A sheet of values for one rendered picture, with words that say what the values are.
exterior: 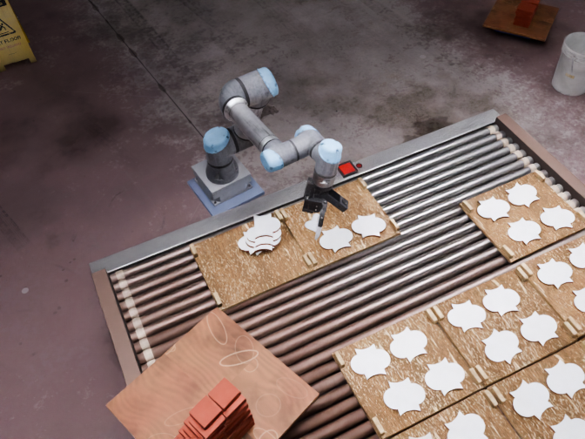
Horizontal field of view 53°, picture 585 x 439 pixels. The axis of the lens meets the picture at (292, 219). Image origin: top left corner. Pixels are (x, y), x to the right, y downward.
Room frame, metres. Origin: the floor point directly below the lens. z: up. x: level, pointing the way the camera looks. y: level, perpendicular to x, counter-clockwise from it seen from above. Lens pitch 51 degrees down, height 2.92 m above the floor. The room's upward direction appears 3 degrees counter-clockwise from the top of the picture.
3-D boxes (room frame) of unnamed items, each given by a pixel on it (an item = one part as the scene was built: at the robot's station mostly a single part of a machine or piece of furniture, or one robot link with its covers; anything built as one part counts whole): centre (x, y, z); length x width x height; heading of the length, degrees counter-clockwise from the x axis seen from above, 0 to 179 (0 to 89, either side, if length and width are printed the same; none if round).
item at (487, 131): (1.77, -0.14, 0.90); 1.95 x 0.05 x 0.05; 113
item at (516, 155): (1.58, -0.22, 0.90); 1.95 x 0.05 x 0.05; 113
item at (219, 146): (1.90, 0.30, 1.13); 0.13 x 0.12 x 0.14; 119
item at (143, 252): (1.83, -0.11, 0.89); 2.08 x 0.08 x 0.06; 113
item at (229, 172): (1.89, 0.31, 1.01); 0.15 x 0.15 x 0.10
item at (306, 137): (1.45, -0.07, 1.54); 0.11 x 0.11 x 0.08; 29
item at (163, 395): (0.79, 0.30, 1.03); 0.50 x 0.50 x 0.02; 45
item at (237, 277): (1.42, 0.18, 0.93); 0.41 x 0.35 x 0.02; 114
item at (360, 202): (1.59, -0.20, 0.93); 0.41 x 0.35 x 0.02; 113
